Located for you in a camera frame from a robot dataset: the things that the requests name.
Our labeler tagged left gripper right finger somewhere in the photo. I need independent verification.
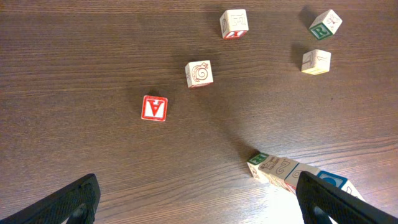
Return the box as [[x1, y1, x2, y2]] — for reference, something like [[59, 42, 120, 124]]
[[296, 171, 397, 224]]

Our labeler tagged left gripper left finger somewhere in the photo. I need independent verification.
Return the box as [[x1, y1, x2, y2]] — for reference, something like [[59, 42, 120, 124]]
[[1, 174, 101, 224]]

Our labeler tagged red bottom picture block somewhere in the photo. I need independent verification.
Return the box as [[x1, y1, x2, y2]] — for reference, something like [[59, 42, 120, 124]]
[[317, 170, 365, 202]]

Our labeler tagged butterfly picture block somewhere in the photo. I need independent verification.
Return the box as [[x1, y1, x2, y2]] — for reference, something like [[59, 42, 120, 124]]
[[247, 152, 269, 184]]

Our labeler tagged red letter A block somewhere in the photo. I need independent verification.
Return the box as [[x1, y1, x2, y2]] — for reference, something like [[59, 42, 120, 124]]
[[141, 95, 168, 122]]

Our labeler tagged yellow bottom number block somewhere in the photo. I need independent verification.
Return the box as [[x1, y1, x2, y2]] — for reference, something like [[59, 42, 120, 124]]
[[301, 49, 331, 75]]

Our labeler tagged snail picture block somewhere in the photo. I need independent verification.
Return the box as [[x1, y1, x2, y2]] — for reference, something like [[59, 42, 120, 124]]
[[185, 60, 213, 88]]

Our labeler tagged green side picture block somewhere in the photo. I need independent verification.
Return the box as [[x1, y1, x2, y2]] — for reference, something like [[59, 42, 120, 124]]
[[308, 9, 343, 40]]

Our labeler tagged top red X block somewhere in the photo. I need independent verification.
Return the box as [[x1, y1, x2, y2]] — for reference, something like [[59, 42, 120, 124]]
[[220, 9, 249, 40]]

